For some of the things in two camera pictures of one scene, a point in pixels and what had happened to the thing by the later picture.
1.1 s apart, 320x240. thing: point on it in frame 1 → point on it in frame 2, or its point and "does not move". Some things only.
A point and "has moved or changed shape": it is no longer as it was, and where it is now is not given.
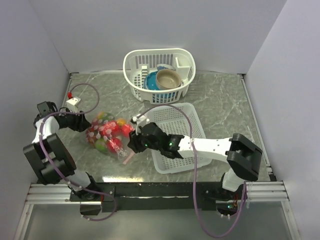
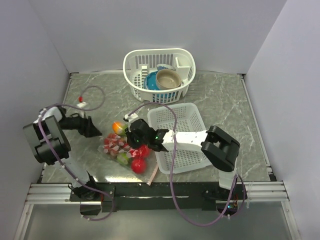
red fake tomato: x=126 y=129 has moved or changed shape
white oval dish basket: x=137 y=63 does not move
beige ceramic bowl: x=167 y=79 does not move
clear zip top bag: x=107 y=134 has moved or changed shape
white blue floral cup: x=160 y=66 does not move
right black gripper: x=134 y=142 does not move
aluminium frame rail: x=262 y=191 does not move
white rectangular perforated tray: x=177 y=119 does not move
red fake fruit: x=112 y=128 → x=138 y=166
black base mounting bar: x=148 y=196 does not move
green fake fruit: x=101 y=145 → x=123 y=158
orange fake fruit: x=121 y=121 has moved or changed shape
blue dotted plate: x=150 y=82 does not move
